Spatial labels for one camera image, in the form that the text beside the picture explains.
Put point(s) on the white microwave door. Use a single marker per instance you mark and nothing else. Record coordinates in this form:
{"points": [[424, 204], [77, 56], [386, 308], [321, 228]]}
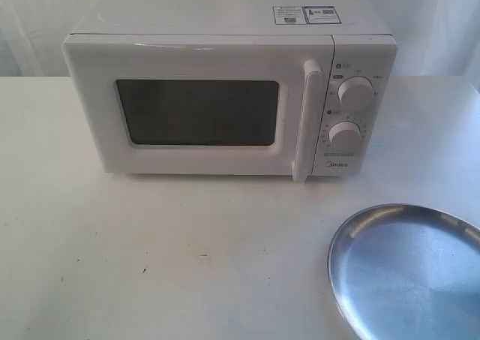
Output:
{"points": [[220, 105]]}

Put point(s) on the white microwave oven body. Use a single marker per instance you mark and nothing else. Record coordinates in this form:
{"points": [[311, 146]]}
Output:
{"points": [[363, 47]]}

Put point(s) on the lower white microwave knob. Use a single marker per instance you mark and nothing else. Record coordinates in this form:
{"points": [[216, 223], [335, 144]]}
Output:
{"points": [[345, 135]]}

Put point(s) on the white microwave knob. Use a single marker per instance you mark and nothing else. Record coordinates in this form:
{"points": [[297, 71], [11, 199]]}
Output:
{"points": [[345, 135], [355, 93]]}

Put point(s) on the upper white microwave knob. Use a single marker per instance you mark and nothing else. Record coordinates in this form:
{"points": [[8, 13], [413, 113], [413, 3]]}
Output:
{"points": [[355, 93]]}

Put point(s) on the white label sticker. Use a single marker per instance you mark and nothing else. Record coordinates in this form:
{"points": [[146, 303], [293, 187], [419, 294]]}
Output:
{"points": [[289, 15]]}

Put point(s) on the blue label sticker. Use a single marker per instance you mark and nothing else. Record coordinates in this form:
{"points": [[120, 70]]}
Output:
{"points": [[321, 15]]}

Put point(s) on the round stainless steel plate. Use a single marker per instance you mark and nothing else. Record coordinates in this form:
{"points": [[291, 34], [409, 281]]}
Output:
{"points": [[402, 271]]}

